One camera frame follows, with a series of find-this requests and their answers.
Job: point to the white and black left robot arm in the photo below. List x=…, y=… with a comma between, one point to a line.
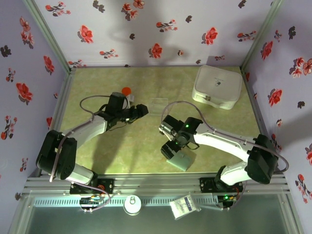
x=90, y=129

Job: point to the clear acrylic box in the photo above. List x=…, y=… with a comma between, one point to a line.
x=158, y=107

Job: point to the white plastic container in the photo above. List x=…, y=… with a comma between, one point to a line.
x=217, y=85

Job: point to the silver tin can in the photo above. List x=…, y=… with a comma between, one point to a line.
x=132, y=206

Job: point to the long aluminium frame rail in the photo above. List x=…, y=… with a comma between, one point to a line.
x=156, y=182

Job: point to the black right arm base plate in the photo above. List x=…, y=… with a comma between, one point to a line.
x=207, y=185

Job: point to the aluminium side frame rail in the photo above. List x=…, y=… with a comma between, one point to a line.
x=257, y=109
x=64, y=97

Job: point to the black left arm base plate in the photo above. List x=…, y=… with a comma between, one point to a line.
x=107, y=186

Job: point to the aluminium corner post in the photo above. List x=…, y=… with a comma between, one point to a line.
x=260, y=36
x=47, y=36

